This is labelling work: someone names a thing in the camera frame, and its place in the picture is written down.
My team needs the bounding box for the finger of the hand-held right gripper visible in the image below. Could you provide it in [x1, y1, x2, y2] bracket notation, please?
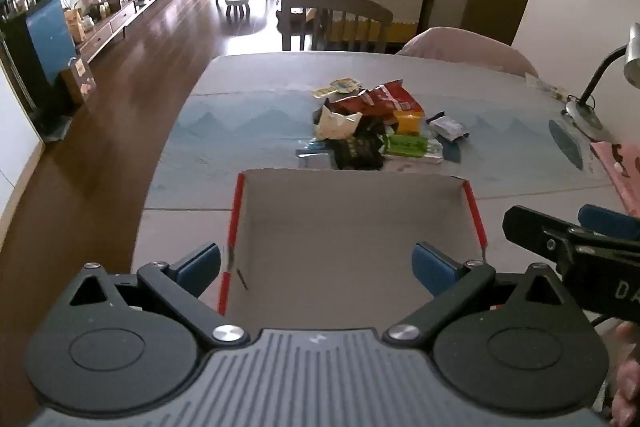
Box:
[578, 204, 640, 239]
[502, 205, 576, 265]

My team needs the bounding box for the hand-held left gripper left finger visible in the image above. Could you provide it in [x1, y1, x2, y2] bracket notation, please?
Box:
[65, 243, 251, 350]

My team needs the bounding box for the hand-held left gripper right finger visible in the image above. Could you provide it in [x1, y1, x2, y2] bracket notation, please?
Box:
[382, 243, 571, 350]

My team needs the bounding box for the cardboard box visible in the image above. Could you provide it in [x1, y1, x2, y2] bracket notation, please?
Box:
[217, 168, 489, 327]

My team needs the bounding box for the brown foil snack packet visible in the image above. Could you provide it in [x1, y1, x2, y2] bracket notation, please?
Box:
[327, 89, 387, 118]

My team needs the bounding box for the person's right hand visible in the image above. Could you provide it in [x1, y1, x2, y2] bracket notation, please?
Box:
[611, 321, 640, 427]

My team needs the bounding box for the pink patterned cloth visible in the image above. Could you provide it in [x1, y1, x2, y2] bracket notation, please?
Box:
[590, 140, 640, 220]

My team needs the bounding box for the metal desk lamp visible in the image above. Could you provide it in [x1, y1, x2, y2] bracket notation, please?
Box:
[560, 23, 640, 142]

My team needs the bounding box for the green snack packet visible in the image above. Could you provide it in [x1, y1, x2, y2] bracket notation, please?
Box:
[384, 134, 445, 164]

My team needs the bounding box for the small white snack packet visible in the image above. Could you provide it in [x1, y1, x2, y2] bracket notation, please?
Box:
[425, 111, 471, 142]

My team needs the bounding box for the clear plastic wrapper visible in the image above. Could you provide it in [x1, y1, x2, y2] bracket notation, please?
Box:
[525, 74, 567, 102]

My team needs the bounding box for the black snack packet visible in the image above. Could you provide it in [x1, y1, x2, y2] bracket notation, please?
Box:
[332, 129, 386, 172]

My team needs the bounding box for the yellow orange snack packet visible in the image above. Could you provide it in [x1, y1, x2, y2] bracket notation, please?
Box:
[392, 109, 426, 136]

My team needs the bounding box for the blue snack packet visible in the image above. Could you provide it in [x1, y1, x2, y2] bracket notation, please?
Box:
[295, 139, 335, 169]

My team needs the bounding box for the cream snack packet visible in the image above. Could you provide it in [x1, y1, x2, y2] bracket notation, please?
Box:
[314, 106, 362, 142]

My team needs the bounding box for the red snack packet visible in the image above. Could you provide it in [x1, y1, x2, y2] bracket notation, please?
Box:
[367, 79, 426, 116]

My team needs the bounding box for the pink chair cushion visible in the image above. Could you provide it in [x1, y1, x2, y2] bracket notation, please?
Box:
[395, 26, 541, 79]

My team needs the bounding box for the yellow cartoon snack packet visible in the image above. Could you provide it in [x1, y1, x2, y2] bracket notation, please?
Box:
[311, 77, 362, 100]

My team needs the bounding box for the white cabinet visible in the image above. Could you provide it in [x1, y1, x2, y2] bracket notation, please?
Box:
[0, 67, 47, 214]

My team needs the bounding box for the brown paper bag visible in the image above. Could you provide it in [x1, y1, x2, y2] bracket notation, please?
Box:
[60, 57, 97, 106]

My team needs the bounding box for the wooden television cabinet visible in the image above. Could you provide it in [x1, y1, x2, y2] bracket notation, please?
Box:
[75, 0, 179, 64]

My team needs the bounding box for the cream sofa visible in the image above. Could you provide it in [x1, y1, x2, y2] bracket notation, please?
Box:
[312, 0, 437, 44]

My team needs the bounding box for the black cabinet with blue panel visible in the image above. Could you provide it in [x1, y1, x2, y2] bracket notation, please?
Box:
[0, 0, 82, 144]

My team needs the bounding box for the wooden dining chair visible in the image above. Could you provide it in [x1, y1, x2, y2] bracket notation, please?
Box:
[276, 0, 395, 55]

